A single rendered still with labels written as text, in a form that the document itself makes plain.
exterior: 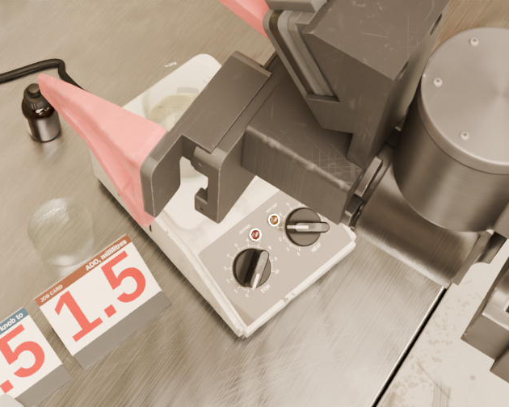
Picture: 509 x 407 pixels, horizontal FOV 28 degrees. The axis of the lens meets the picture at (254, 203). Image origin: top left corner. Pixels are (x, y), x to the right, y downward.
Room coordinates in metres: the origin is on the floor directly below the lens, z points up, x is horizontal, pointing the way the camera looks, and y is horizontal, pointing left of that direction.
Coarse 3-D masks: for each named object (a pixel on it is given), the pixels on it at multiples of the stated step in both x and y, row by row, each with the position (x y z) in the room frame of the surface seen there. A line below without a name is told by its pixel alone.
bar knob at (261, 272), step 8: (240, 256) 0.30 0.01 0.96; (248, 256) 0.30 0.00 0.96; (256, 256) 0.30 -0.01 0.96; (264, 256) 0.30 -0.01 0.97; (240, 264) 0.29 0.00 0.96; (248, 264) 0.29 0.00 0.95; (256, 264) 0.29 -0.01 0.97; (264, 264) 0.29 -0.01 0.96; (240, 272) 0.28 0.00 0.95; (248, 272) 0.28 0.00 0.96; (256, 272) 0.28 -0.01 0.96; (264, 272) 0.29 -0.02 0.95; (240, 280) 0.28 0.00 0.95; (248, 280) 0.28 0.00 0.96; (256, 280) 0.28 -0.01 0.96; (264, 280) 0.28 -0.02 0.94
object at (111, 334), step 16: (48, 288) 0.25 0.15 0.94; (160, 288) 0.28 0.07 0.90; (144, 304) 0.26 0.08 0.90; (160, 304) 0.26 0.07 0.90; (48, 320) 0.23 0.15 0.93; (112, 320) 0.24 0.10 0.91; (128, 320) 0.25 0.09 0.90; (144, 320) 0.25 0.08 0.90; (96, 336) 0.23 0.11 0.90; (112, 336) 0.23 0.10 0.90; (128, 336) 0.23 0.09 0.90; (80, 352) 0.21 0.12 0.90; (96, 352) 0.22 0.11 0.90
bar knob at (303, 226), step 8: (304, 208) 0.35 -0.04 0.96; (288, 216) 0.34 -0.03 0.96; (296, 216) 0.34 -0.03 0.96; (304, 216) 0.34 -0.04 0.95; (312, 216) 0.34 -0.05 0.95; (288, 224) 0.33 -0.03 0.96; (296, 224) 0.33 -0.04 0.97; (304, 224) 0.33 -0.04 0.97; (312, 224) 0.33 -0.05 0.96; (320, 224) 0.33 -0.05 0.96; (328, 224) 0.33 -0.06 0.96; (288, 232) 0.32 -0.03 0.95; (296, 232) 0.32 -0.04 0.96; (304, 232) 0.32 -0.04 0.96; (312, 232) 0.32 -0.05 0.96; (320, 232) 0.33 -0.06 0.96; (296, 240) 0.32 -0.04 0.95; (304, 240) 0.32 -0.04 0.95; (312, 240) 0.32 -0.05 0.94
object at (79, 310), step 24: (120, 264) 0.28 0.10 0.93; (72, 288) 0.26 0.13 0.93; (96, 288) 0.26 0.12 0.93; (120, 288) 0.27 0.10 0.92; (144, 288) 0.27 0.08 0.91; (48, 312) 0.24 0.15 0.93; (72, 312) 0.24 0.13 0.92; (96, 312) 0.25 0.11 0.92; (120, 312) 0.25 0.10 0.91; (72, 336) 0.22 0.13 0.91
